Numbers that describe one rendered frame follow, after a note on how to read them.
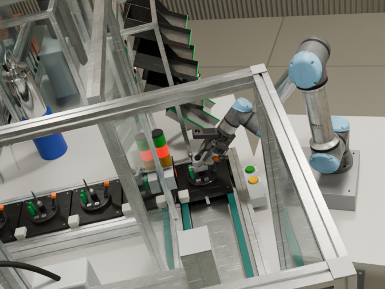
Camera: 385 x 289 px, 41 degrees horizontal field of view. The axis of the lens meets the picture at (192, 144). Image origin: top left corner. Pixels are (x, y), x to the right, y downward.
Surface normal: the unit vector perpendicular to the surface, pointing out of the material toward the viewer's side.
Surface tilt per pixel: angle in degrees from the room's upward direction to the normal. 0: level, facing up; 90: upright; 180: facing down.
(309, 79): 82
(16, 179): 0
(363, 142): 0
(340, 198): 90
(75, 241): 90
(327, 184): 2
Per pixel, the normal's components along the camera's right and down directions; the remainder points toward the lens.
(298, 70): -0.45, 0.53
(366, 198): -0.20, -0.75
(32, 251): 0.11, 0.62
